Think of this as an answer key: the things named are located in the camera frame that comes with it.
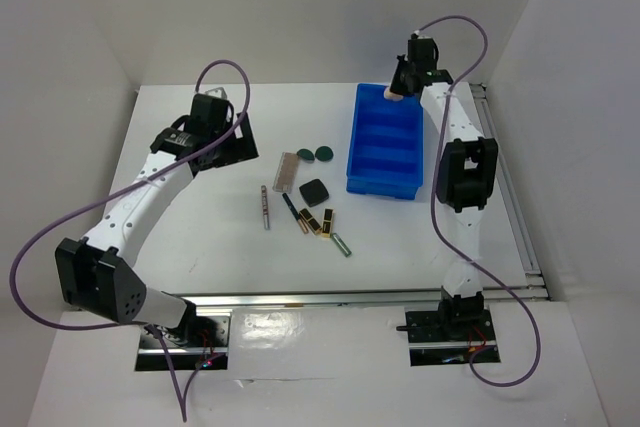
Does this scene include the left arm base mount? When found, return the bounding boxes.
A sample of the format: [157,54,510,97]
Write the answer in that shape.
[135,309,232,372]

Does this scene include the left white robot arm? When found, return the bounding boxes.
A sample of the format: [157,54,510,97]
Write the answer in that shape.
[55,88,258,346]

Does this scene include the black gold lipstick right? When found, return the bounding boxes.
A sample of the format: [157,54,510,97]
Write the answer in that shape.
[321,208,334,238]

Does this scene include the clear eyeshadow palette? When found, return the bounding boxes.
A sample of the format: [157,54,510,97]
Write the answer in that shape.
[272,152,299,194]

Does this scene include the aluminium rail right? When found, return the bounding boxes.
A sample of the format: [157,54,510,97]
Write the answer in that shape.
[470,84,547,290]

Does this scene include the black gold lipstick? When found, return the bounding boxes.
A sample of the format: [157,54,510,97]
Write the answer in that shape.
[299,208,322,235]
[321,208,334,238]

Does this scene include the green teardrop makeup sponge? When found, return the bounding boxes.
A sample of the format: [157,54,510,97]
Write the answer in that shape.
[296,148,315,163]

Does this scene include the aluminium rail front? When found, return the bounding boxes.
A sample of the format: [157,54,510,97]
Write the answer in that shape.
[149,284,551,321]

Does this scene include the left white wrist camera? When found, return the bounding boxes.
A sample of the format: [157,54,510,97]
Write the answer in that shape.
[204,87,228,100]

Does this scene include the black gold lipstick left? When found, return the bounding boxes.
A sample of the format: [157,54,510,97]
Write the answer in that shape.
[299,208,322,235]

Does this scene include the black square compact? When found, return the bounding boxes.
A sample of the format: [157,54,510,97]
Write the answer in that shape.
[299,179,329,207]

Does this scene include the aluminium rail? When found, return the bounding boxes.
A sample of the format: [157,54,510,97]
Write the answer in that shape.
[470,84,547,290]
[149,284,551,321]

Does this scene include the green clear tube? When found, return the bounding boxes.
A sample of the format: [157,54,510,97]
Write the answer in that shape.
[331,233,352,258]

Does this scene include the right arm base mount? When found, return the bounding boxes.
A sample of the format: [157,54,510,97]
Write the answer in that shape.
[395,309,501,367]

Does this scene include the dark blue gold pencil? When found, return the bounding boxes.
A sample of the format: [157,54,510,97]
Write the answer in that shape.
[282,192,309,234]

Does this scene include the red silver lip gloss tube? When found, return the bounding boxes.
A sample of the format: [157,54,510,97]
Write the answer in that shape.
[260,185,270,230]

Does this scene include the blue plastic organizer bin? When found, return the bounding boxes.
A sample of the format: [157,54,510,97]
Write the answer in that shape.
[346,83,424,200]

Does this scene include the beige makeup sponge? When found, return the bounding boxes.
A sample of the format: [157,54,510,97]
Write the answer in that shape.
[383,87,403,102]

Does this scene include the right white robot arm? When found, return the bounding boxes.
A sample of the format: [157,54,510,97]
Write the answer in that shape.
[385,32,498,341]

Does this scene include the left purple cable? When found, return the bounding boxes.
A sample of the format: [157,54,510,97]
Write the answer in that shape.
[9,60,251,423]

